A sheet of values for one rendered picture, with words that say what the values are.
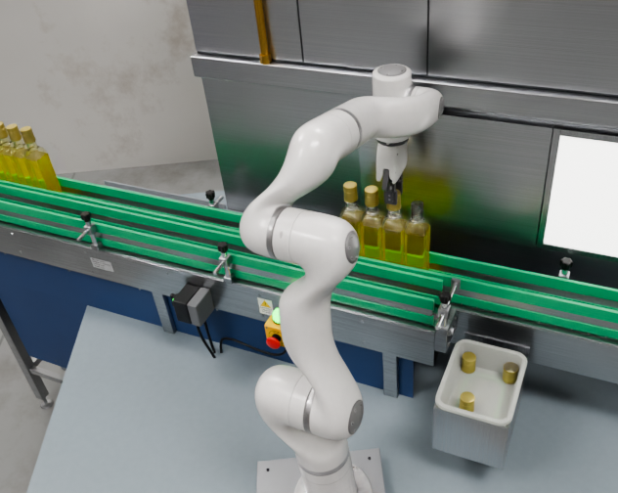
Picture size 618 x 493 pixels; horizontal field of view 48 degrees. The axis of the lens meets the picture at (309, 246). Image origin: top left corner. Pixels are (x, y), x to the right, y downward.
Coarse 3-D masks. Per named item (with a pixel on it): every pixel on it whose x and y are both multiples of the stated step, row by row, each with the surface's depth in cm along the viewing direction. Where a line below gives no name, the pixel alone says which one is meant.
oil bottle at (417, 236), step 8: (408, 224) 169; (416, 224) 168; (424, 224) 169; (408, 232) 169; (416, 232) 169; (424, 232) 168; (408, 240) 171; (416, 240) 170; (424, 240) 169; (408, 248) 173; (416, 248) 172; (424, 248) 171; (408, 256) 174; (416, 256) 173; (424, 256) 173; (408, 264) 176; (416, 264) 175; (424, 264) 175
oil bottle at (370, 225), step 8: (368, 216) 173; (376, 216) 172; (384, 216) 175; (360, 224) 174; (368, 224) 173; (376, 224) 172; (360, 232) 176; (368, 232) 175; (376, 232) 174; (360, 240) 178; (368, 240) 176; (376, 240) 175; (368, 248) 178; (376, 248) 177; (368, 256) 180; (376, 256) 179
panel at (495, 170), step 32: (448, 128) 164; (480, 128) 161; (512, 128) 158; (544, 128) 154; (576, 128) 153; (416, 160) 174; (448, 160) 170; (480, 160) 166; (512, 160) 163; (544, 160) 159; (416, 192) 180; (448, 192) 176; (480, 192) 172; (512, 192) 168; (544, 192) 166; (448, 224) 182; (480, 224) 178; (512, 224) 173; (544, 224) 170; (608, 256) 168
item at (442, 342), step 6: (456, 312) 174; (450, 318) 171; (456, 318) 173; (450, 324) 170; (450, 330) 171; (438, 336) 169; (444, 336) 168; (450, 336) 173; (438, 342) 170; (444, 342) 170; (438, 348) 172; (444, 348) 171
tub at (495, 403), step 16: (480, 352) 170; (496, 352) 168; (512, 352) 167; (448, 368) 165; (480, 368) 173; (496, 368) 171; (448, 384) 164; (464, 384) 169; (480, 384) 169; (496, 384) 168; (512, 384) 168; (448, 400) 166; (480, 400) 165; (496, 400) 165; (512, 400) 156; (464, 416) 155; (480, 416) 153; (496, 416) 161; (512, 416) 153
